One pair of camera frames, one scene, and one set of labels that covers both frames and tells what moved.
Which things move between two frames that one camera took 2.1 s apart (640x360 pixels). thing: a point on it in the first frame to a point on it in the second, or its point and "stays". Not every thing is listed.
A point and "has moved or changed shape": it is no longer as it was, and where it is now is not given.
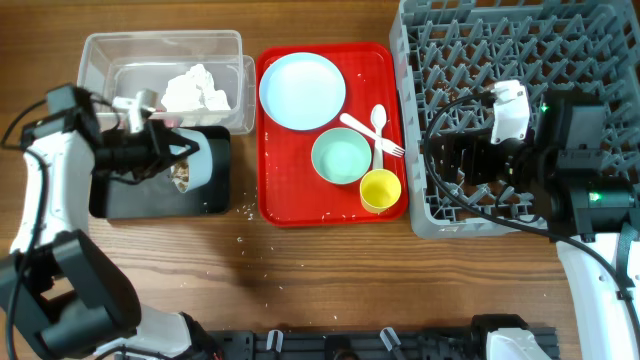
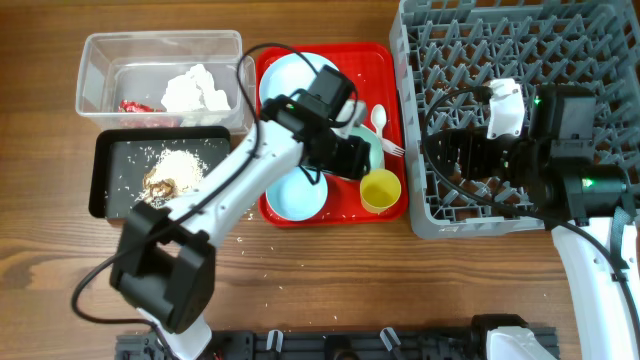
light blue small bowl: x=200 y=164 to x=293 y=197
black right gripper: x=460 y=160 stays
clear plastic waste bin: x=193 y=78 stays
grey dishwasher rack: x=447 y=56 stays
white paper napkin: x=194 y=96 stays
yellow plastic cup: x=379 y=189 stays
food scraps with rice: x=181 y=176 has moved or changed shape
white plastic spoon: x=378 y=117 stays
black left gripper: x=161 y=137 to x=349 y=157
